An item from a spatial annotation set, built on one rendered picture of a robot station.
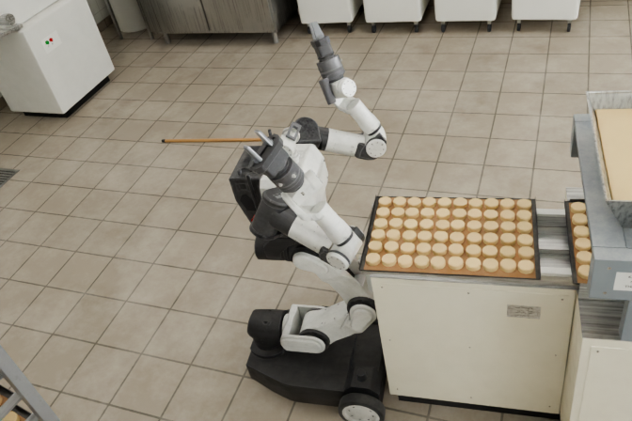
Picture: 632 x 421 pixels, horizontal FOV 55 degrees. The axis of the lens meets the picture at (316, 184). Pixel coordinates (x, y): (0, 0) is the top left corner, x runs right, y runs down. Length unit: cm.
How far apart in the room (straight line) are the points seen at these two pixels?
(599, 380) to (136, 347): 225
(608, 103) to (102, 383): 263
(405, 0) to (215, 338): 349
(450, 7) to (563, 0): 91
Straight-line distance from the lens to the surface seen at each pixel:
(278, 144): 169
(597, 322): 211
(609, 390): 230
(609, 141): 209
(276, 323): 280
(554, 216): 236
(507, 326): 234
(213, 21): 611
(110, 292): 382
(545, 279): 217
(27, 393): 164
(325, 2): 583
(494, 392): 269
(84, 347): 361
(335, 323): 267
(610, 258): 182
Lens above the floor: 246
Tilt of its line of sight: 38 degrees down
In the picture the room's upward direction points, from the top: 12 degrees counter-clockwise
